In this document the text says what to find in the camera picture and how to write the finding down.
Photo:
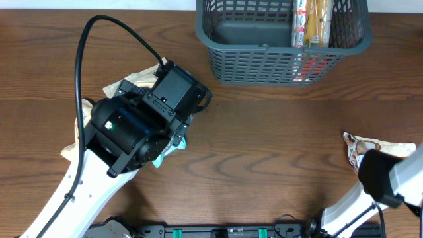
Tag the crumpled beige paper bag lower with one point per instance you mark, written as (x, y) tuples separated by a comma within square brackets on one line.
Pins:
[(71, 152)]

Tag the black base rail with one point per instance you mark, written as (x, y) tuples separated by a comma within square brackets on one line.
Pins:
[(118, 227)]

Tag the beige printed snack bag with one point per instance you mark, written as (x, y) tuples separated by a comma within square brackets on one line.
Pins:
[(359, 146)]

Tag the crumpled beige paper bag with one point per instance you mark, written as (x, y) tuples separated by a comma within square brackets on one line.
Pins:
[(71, 152), (145, 78)]

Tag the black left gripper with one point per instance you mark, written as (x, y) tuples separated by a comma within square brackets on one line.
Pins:
[(131, 96)]

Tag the grey plastic lattice basket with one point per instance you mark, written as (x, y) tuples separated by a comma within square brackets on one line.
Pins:
[(249, 42)]

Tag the Kleenex tissue multipack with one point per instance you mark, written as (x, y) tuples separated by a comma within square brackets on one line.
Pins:
[(299, 23)]

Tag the spaghetti packet with red ends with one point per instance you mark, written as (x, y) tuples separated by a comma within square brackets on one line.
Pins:
[(317, 34)]

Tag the teal snack packet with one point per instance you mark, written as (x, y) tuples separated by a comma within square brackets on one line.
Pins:
[(174, 144)]

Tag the crumpled beige paper bag upper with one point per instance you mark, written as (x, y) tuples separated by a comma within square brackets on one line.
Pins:
[(145, 78)]

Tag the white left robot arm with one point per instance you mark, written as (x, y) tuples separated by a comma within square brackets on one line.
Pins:
[(123, 133)]

